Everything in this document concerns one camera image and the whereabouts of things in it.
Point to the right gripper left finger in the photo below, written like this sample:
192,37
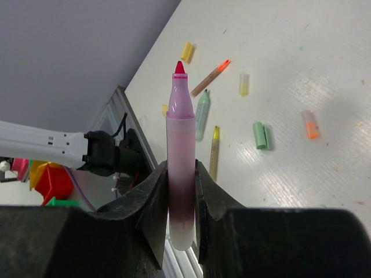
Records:
58,241

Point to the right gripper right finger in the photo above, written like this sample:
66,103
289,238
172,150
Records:
238,241

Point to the green highlighter pen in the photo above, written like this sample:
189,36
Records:
202,114

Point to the orange pen cap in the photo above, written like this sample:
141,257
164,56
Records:
310,123

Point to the orange thin pen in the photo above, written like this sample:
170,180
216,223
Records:
211,77

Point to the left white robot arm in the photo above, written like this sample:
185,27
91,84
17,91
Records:
95,151

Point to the yellow thin pen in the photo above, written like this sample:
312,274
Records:
214,154

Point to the green pen cap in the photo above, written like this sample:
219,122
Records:
261,136

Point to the yellow highlighter pen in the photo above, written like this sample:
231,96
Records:
164,110

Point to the colourful bins behind table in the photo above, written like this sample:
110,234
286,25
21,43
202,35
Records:
49,179

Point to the clear yellow thin cap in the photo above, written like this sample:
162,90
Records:
244,84

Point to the yellow highlighter cap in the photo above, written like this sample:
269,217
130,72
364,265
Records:
187,52

